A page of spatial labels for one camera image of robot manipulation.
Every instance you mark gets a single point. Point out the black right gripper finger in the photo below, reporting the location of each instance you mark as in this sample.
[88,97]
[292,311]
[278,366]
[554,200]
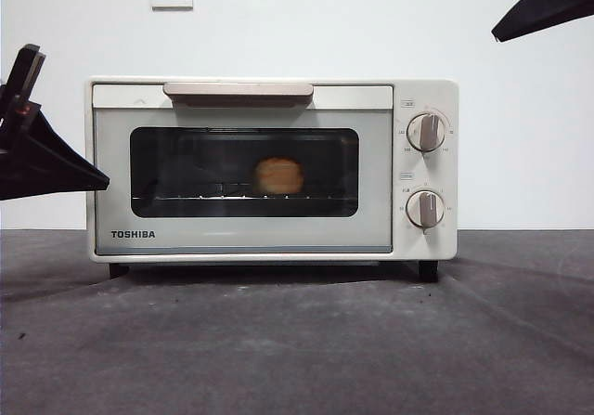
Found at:
[552,2]

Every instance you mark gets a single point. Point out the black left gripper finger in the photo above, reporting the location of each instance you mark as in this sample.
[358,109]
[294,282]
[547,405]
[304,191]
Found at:
[51,169]
[29,71]

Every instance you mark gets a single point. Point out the golden brown bread loaf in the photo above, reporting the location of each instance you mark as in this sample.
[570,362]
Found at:
[278,176]

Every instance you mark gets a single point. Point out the white Toshiba toaster oven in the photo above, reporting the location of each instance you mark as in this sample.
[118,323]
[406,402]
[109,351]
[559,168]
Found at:
[427,94]

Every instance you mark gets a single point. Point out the round white oven knob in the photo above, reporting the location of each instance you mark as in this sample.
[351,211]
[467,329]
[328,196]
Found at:
[425,209]
[426,133]

